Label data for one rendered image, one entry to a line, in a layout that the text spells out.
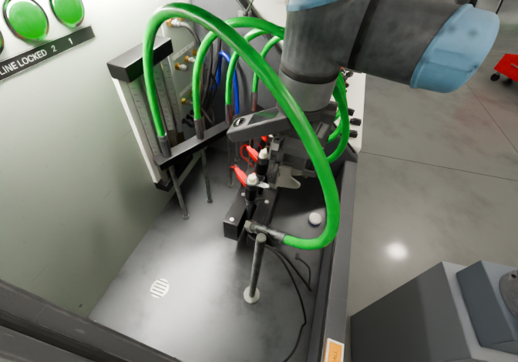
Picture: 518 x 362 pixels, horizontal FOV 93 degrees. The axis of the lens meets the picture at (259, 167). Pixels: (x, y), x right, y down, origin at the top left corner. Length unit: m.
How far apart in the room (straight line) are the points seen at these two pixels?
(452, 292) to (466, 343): 0.12
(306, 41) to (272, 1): 0.42
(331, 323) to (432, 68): 0.47
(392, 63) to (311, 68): 0.08
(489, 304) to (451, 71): 0.69
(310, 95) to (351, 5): 0.10
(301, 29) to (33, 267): 0.54
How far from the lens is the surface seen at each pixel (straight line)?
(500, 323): 0.87
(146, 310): 0.72
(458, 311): 0.92
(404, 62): 0.29
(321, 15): 0.28
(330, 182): 0.25
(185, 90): 0.74
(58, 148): 0.50
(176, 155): 0.58
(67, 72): 0.48
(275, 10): 0.70
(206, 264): 0.72
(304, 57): 0.30
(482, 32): 0.30
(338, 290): 0.61
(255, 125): 0.38
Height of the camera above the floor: 1.50
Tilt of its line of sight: 48 degrees down
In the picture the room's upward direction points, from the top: 6 degrees clockwise
